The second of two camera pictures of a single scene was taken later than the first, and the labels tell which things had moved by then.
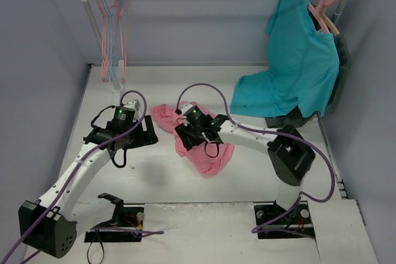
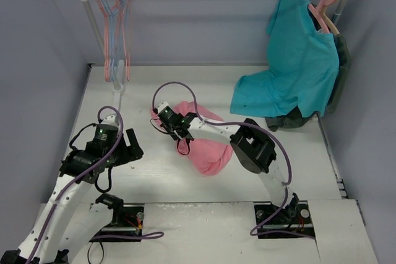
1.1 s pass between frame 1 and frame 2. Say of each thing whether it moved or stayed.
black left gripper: moved
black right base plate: stayed
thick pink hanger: stayed
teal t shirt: stayed
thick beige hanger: stayed
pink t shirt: moved
